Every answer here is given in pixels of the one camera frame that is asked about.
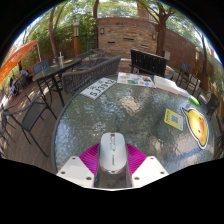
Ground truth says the blue patio chair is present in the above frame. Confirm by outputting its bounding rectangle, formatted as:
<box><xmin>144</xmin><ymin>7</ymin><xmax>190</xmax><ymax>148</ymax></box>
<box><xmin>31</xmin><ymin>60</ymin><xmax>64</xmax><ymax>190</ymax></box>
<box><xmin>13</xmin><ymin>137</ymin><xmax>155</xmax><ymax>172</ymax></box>
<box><xmin>32</xmin><ymin>59</ymin><xmax>51</xmax><ymax>75</ymax></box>

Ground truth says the white computer mouse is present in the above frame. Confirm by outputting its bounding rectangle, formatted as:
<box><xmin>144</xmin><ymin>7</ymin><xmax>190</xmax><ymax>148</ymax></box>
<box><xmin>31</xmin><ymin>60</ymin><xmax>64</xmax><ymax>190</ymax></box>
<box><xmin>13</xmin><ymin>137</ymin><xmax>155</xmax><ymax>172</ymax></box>
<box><xmin>98</xmin><ymin>132</ymin><xmax>129</xmax><ymax>175</ymax></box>

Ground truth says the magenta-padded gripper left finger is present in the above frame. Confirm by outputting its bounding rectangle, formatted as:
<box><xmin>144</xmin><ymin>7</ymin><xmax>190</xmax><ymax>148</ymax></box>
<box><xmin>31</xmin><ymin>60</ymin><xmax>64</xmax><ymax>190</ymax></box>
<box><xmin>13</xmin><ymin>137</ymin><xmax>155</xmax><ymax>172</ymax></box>
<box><xmin>55</xmin><ymin>142</ymin><xmax>101</xmax><ymax>189</ymax></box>

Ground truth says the orange patio umbrella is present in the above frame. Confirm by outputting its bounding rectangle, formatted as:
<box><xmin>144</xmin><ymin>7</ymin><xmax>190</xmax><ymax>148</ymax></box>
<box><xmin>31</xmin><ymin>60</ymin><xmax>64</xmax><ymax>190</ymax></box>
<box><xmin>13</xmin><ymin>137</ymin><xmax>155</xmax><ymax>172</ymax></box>
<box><xmin>0</xmin><ymin>39</ymin><xmax>40</xmax><ymax>84</ymax></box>

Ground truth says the yellow square card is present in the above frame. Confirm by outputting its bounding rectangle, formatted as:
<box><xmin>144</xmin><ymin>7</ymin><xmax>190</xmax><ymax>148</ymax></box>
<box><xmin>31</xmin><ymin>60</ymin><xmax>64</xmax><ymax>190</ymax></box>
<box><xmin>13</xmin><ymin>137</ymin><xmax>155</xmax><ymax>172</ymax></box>
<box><xmin>163</xmin><ymin>108</ymin><xmax>185</xmax><ymax>132</ymax></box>

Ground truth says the yellow duck-shaped mouse pad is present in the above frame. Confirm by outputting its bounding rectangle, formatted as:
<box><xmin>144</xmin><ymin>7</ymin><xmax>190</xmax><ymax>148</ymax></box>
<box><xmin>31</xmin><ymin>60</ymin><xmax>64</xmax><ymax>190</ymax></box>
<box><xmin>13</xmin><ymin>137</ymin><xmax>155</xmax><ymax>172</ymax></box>
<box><xmin>180</xmin><ymin>106</ymin><xmax>210</xmax><ymax>150</ymax></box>

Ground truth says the brown lamp post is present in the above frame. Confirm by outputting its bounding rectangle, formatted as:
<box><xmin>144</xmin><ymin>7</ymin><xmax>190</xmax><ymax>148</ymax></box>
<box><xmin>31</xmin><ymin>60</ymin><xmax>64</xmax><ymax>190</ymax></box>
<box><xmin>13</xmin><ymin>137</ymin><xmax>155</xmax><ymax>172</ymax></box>
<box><xmin>193</xmin><ymin>46</ymin><xmax>201</xmax><ymax>81</ymax></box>
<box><xmin>72</xmin><ymin>21</ymin><xmax>81</xmax><ymax>58</ymax></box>

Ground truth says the white number plate sign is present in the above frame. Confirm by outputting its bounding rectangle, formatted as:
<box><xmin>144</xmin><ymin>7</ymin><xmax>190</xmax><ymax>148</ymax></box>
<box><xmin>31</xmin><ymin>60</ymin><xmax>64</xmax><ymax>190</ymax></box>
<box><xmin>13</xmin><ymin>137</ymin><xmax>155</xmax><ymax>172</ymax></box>
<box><xmin>79</xmin><ymin>77</ymin><xmax>118</xmax><ymax>101</ymax></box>

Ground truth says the colourful printed sheet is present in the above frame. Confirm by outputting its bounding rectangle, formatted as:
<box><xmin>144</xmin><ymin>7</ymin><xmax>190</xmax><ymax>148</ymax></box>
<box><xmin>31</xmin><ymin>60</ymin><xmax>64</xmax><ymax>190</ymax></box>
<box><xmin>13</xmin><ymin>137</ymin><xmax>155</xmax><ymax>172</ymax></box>
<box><xmin>116</xmin><ymin>71</ymin><xmax>157</xmax><ymax>89</ymax></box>

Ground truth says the twin-trunk tree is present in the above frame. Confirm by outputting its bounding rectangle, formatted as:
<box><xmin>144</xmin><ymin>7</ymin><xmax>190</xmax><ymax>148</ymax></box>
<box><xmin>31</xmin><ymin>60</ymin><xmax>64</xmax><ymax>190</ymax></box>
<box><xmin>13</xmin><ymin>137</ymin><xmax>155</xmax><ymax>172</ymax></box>
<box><xmin>48</xmin><ymin>4</ymin><xmax>64</xmax><ymax>59</ymax></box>

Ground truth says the white book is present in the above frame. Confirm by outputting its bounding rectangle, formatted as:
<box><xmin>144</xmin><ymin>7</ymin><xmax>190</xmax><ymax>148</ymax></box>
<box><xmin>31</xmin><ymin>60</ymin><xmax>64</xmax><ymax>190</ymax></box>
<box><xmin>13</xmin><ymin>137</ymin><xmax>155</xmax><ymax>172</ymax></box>
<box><xmin>153</xmin><ymin>75</ymin><xmax>191</xmax><ymax>98</ymax></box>

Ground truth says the large forked tree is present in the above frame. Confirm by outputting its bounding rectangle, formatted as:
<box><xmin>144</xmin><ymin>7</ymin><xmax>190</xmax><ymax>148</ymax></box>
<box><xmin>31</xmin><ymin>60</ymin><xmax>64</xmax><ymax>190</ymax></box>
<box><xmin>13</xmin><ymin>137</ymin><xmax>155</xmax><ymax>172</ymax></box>
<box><xmin>139</xmin><ymin>0</ymin><xmax>178</xmax><ymax>58</ymax></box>

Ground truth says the black slatted armchair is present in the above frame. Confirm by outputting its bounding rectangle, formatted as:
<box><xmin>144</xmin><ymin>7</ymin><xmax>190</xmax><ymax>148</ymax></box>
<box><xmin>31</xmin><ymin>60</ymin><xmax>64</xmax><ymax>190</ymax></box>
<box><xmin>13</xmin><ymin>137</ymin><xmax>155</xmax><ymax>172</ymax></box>
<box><xmin>129</xmin><ymin>48</ymin><xmax>176</xmax><ymax>81</ymax></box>

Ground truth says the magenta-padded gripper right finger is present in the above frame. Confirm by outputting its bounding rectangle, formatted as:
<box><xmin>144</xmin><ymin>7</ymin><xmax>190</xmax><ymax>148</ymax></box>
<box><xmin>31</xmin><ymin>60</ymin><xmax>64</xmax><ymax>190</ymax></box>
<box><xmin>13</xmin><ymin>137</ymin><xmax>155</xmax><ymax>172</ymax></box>
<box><xmin>125</xmin><ymin>142</ymin><xmax>170</xmax><ymax>189</ymax></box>

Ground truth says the slim curved tree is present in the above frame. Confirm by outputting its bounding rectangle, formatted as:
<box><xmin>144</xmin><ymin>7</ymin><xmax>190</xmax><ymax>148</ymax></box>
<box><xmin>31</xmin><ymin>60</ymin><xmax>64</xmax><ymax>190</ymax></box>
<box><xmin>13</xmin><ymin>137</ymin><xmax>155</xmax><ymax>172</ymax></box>
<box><xmin>92</xmin><ymin>0</ymin><xmax>101</xmax><ymax>49</ymax></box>

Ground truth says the dark round patio table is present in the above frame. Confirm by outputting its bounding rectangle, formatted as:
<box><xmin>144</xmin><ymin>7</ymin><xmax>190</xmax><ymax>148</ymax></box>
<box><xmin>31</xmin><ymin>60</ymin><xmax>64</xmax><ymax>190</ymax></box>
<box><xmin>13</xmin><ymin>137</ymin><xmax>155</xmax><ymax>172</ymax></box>
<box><xmin>32</xmin><ymin>57</ymin><xmax>83</xmax><ymax>108</ymax></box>

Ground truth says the dark wicker armchair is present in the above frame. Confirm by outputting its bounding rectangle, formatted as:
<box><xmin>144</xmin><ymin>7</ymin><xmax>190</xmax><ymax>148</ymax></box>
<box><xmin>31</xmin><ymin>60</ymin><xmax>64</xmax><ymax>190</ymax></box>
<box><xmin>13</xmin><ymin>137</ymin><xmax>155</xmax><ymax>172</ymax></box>
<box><xmin>61</xmin><ymin>55</ymin><xmax>123</xmax><ymax>96</ymax></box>
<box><xmin>74</xmin><ymin>48</ymin><xmax>107</xmax><ymax>71</ymax></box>

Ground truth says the black metal patio chair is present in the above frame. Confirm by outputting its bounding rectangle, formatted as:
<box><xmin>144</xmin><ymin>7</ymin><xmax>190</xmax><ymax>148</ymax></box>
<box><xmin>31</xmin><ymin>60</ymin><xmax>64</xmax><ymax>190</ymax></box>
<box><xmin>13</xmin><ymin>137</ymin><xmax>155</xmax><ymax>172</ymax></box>
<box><xmin>175</xmin><ymin>62</ymin><xmax>196</xmax><ymax>89</ymax></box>

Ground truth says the person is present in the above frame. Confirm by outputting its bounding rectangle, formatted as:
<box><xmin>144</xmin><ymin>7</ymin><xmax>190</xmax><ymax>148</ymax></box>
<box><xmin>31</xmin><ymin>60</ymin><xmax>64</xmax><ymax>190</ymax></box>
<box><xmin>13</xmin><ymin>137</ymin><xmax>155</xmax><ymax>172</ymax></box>
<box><xmin>8</xmin><ymin>68</ymin><xmax>31</xmax><ymax>98</ymax></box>

